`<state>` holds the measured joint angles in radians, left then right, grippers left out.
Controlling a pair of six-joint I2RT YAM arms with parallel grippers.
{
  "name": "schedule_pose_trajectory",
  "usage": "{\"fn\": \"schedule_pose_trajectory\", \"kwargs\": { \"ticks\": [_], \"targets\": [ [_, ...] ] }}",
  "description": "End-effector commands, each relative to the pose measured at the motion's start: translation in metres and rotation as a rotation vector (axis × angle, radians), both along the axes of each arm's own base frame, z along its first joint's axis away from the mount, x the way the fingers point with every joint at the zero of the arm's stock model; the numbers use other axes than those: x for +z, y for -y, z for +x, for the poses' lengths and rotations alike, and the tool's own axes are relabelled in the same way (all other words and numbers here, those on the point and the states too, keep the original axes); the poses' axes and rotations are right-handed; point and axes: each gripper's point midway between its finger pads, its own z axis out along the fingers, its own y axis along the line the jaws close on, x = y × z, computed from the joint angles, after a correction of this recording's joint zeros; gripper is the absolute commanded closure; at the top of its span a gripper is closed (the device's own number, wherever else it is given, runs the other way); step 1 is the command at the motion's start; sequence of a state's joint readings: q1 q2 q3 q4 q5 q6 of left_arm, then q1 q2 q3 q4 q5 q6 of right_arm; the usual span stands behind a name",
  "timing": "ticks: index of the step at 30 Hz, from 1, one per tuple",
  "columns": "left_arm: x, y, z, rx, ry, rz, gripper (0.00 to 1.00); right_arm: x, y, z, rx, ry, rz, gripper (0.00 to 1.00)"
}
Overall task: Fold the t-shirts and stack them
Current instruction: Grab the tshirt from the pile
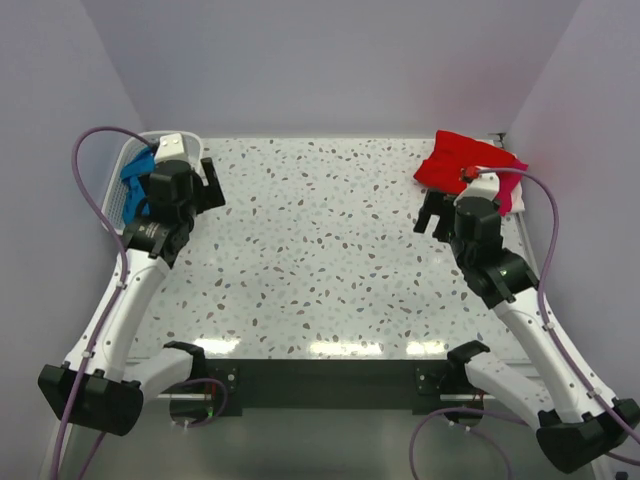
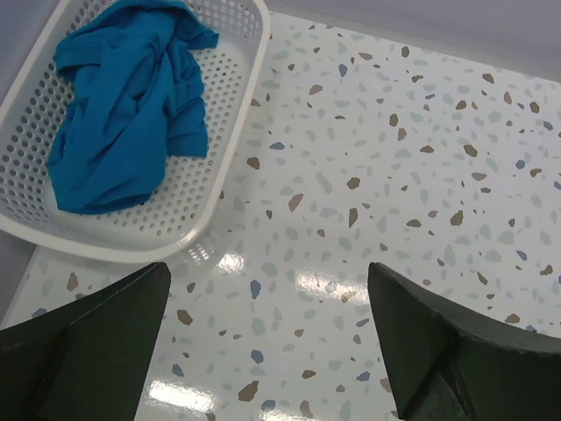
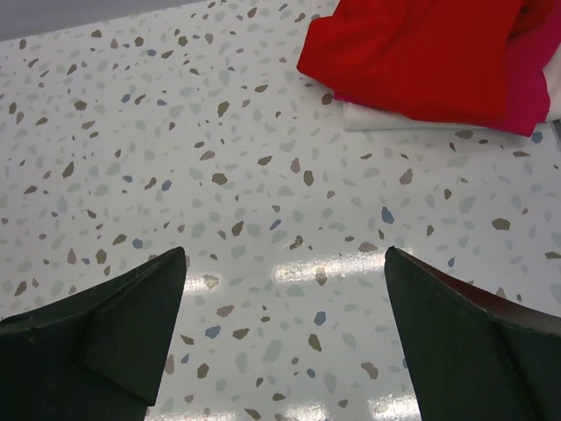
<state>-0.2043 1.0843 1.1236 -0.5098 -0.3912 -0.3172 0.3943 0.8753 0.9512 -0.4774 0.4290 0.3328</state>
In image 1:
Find red folded t shirt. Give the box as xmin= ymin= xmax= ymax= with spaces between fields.
xmin=413 ymin=130 xmax=516 ymax=194

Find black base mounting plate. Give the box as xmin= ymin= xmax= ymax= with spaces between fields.
xmin=149 ymin=357 xmax=505 ymax=419

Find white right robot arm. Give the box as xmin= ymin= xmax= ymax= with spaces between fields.
xmin=414 ymin=191 xmax=639 ymax=473

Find blue t shirt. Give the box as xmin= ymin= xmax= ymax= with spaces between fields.
xmin=120 ymin=148 xmax=155 ymax=225

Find white plastic basket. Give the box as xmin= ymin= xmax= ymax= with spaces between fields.
xmin=101 ymin=130 xmax=204 ymax=234

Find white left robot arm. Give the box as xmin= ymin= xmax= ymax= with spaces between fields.
xmin=38 ymin=158 xmax=225 ymax=436

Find white folded t shirt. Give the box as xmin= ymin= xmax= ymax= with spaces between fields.
xmin=510 ymin=182 xmax=525 ymax=214

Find pink folded t shirt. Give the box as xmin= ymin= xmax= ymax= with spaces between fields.
xmin=496 ymin=172 xmax=522 ymax=216

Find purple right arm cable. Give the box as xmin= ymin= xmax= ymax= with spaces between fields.
xmin=474 ymin=166 xmax=640 ymax=446

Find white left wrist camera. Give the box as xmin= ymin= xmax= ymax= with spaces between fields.
xmin=154 ymin=133 xmax=190 ymax=165

